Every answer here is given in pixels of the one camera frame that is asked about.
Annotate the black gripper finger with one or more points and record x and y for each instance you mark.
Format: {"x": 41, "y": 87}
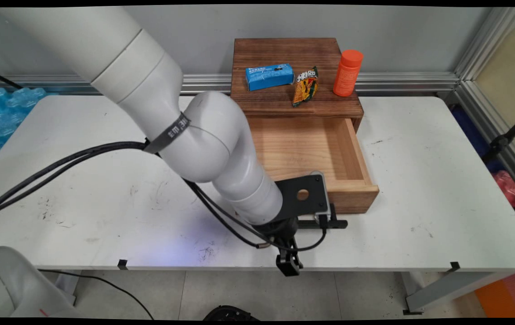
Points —
{"x": 284, "y": 262}
{"x": 295, "y": 262}

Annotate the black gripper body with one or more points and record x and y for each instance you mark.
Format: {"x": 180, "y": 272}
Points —
{"x": 280, "y": 232}

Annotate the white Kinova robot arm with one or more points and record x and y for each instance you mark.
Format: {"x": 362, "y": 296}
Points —
{"x": 140, "y": 81}

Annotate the black round floor object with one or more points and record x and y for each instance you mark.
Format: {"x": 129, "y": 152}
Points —
{"x": 230, "y": 313}

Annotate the orange green snack packet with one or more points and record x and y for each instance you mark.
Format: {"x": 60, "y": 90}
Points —
{"x": 306, "y": 88}

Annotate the grey table leg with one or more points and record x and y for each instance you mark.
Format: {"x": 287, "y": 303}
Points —
{"x": 65, "y": 282}
{"x": 447, "y": 289}

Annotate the blue cardboard box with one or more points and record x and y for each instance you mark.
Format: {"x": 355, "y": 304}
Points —
{"x": 269, "y": 76}

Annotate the black tape piece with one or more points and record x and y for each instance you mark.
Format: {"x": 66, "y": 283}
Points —
{"x": 122, "y": 264}
{"x": 454, "y": 266}

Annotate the orange plastic bottle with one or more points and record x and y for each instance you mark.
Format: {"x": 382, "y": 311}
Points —
{"x": 347, "y": 74}

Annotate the orange box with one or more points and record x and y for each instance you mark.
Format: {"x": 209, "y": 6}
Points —
{"x": 506, "y": 295}

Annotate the dark blue bag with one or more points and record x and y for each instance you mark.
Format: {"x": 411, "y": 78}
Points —
{"x": 474, "y": 135}

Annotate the pink plastic bag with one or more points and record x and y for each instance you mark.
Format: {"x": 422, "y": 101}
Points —
{"x": 508, "y": 187}

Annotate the black tripod pole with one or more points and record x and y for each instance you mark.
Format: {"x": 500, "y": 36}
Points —
{"x": 503, "y": 141}

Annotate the pack of water bottles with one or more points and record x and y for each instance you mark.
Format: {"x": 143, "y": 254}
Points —
{"x": 7, "y": 113}

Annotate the black wrist camera mount plate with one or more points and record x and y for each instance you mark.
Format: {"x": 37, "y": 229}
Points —
{"x": 300, "y": 203}

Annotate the horizontal aluminium frame rail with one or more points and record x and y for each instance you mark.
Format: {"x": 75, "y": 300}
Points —
{"x": 397, "y": 81}

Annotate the aluminium corner frame post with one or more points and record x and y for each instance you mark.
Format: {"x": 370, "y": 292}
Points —
{"x": 479, "y": 54}

